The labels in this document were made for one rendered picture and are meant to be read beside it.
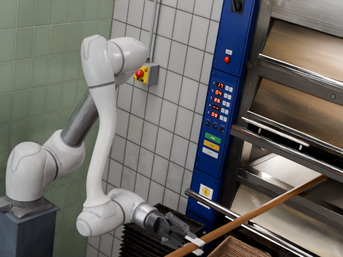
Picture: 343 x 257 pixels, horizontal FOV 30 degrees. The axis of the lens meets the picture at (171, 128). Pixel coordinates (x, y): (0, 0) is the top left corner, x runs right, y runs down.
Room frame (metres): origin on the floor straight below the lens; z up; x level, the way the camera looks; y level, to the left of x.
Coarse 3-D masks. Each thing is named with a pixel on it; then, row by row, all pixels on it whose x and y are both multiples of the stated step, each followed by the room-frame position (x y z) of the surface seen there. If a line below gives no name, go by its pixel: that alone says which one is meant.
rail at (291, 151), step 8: (232, 128) 2.56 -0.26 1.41; (240, 128) 2.54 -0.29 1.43; (256, 136) 2.49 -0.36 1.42; (272, 144) 2.44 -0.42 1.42; (280, 144) 2.42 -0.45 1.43; (288, 152) 2.39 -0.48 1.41; (296, 152) 2.37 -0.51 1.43; (312, 160) 2.33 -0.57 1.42; (328, 168) 2.28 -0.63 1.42; (336, 168) 2.27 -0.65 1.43
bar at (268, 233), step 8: (184, 192) 2.40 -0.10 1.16; (192, 192) 2.38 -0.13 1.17; (200, 200) 2.34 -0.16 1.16; (208, 200) 2.33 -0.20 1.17; (216, 208) 2.29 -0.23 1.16; (224, 208) 2.28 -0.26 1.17; (232, 216) 2.25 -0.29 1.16; (248, 224) 2.20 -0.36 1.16; (256, 224) 2.19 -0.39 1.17; (264, 232) 2.16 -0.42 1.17; (272, 232) 2.15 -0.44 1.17; (280, 240) 2.11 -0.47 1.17; (288, 240) 2.11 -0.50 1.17; (288, 248) 2.09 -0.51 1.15; (296, 248) 2.07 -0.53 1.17; (304, 248) 2.07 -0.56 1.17; (304, 256) 2.05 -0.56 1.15; (312, 256) 2.03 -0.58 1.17; (320, 256) 2.03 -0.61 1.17
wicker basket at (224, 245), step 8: (224, 240) 2.59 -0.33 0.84; (232, 240) 2.61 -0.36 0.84; (240, 240) 2.59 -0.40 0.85; (216, 248) 2.54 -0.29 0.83; (224, 248) 2.59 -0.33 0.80; (232, 248) 2.60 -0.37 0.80; (240, 248) 2.57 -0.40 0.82; (248, 248) 2.55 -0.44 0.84; (208, 256) 2.48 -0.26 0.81; (216, 256) 2.54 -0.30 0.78; (224, 256) 2.60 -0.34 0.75; (232, 256) 2.58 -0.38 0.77; (240, 256) 2.56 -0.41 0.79; (248, 256) 2.54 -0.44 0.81; (256, 256) 2.52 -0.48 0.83; (264, 256) 2.50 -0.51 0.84
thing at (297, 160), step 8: (248, 128) 2.63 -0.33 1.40; (256, 128) 2.67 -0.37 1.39; (240, 136) 2.53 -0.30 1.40; (248, 136) 2.51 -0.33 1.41; (264, 136) 2.57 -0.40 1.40; (272, 136) 2.60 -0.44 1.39; (256, 144) 2.48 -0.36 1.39; (264, 144) 2.46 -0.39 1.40; (288, 144) 2.53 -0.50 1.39; (296, 144) 2.56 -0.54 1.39; (280, 152) 2.41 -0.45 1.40; (304, 152) 2.46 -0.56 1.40; (312, 152) 2.49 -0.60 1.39; (296, 160) 2.36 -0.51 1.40; (304, 160) 2.35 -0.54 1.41; (320, 160) 2.40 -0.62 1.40; (328, 160) 2.43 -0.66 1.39; (336, 160) 2.46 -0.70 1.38; (312, 168) 2.32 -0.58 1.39; (320, 168) 2.30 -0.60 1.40; (328, 176) 2.28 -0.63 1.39; (336, 176) 2.26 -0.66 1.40
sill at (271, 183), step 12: (240, 168) 2.68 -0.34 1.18; (252, 168) 2.70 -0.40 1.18; (252, 180) 2.63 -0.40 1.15; (264, 180) 2.60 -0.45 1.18; (276, 180) 2.61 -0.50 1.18; (276, 192) 2.56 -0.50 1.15; (300, 204) 2.48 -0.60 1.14; (312, 204) 2.45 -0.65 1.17; (324, 204) 2.44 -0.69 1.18; (336, 216) 2.38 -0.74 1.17
